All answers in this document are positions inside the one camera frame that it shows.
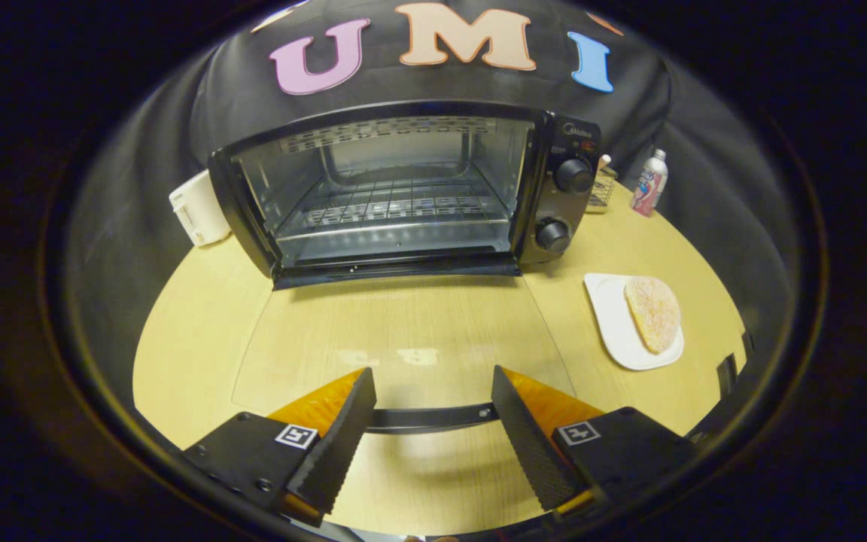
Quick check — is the sugared round bread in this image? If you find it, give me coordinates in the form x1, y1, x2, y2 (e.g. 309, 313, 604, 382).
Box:
624, 276, 682, 355

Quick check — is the pink labelled drink bottle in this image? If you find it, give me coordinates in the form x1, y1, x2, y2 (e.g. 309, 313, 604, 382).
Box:
631, 148, 669, 218

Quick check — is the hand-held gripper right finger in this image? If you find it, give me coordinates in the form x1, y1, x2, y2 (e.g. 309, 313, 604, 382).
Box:
491, 365, 705, 520

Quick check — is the white bread toaster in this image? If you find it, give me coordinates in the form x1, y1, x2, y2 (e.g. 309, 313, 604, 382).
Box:
169, 169, 233, 248

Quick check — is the black backdrop cloth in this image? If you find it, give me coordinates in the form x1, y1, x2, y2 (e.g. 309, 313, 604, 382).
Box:
65, 0, 799, 362

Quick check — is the small wire basket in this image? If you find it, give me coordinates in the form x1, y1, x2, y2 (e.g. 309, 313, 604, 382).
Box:
586, 162, 619, 214

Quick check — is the black toaster oven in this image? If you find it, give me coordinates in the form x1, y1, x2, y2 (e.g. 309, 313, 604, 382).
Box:
208, 100, 604, 436

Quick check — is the white square plate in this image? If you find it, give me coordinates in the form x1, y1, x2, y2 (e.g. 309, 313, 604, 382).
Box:
583, 272, 685, 372

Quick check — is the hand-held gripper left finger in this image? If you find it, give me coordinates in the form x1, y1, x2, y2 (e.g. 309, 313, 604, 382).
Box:
181, 367, 378, 528

